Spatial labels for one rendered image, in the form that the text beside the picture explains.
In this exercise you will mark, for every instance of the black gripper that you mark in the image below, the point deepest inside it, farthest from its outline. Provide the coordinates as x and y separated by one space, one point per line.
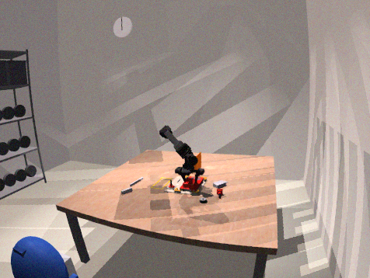
198 172

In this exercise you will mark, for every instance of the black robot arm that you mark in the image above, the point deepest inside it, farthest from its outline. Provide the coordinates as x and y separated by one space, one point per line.
182 149

